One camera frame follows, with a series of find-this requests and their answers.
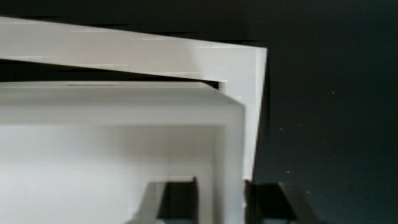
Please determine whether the white drawer cabinet box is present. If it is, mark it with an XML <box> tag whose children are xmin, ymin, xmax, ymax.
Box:
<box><xmin>0</xmin><ymin>16</ymin><xmax>267</xmax><ymax>177</ymax></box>

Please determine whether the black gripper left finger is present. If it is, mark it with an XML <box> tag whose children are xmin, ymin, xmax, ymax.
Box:
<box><xmin>126</xmin><ymin>178</ymin><xmax>199</xmax><ymax>224</ymax></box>

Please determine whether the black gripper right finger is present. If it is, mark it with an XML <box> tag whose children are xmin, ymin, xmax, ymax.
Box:
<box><xmin>245</xmin><ymin>181</ymin><xmax>318</xmax><ymax>224</ymax></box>

